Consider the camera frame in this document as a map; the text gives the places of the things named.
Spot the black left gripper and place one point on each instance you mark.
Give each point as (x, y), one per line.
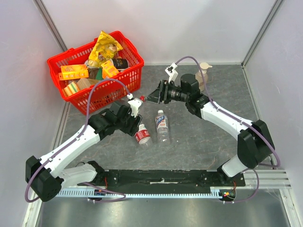
(132, 129)

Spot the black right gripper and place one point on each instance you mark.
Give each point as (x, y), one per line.
(163, 91)

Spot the clear bottle blue label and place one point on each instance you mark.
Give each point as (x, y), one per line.
(162, 128)

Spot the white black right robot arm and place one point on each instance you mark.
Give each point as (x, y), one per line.
(254, 143)

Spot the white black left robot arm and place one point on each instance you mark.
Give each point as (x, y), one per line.
(47, 175)

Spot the clear bottle red label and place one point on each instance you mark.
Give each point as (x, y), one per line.
(143, 137)

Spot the beige pump soap bottle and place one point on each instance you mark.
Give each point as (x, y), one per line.
(202, 77)

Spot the black can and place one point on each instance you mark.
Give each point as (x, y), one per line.
(119, 63)

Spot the orange box small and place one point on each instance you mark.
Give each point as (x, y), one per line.
(108, 70)

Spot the wooden block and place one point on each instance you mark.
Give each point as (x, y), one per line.
(85, 83)

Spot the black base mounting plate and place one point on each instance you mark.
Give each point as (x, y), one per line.
(165, 181)

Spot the striped sponge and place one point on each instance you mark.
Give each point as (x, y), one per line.
(71, 89)

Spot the yellow snack bag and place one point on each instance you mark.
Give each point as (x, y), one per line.
(105, 49)

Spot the orange box large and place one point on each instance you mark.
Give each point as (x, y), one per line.
(70, 72)

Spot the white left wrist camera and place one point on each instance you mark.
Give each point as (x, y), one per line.
(135, 104)

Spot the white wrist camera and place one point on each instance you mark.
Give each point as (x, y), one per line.
(135, 104)
(171, 71)

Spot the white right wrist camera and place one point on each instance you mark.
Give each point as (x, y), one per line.
(171, 71)

